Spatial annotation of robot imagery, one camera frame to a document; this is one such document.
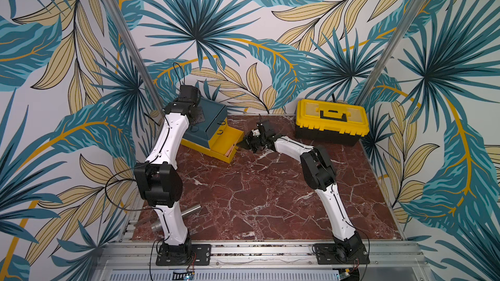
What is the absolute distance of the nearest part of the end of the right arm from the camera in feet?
2.74

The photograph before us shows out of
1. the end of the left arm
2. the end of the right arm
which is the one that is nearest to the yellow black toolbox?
the end of the right arm

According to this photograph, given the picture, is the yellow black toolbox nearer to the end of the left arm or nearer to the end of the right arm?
the end of the right arm
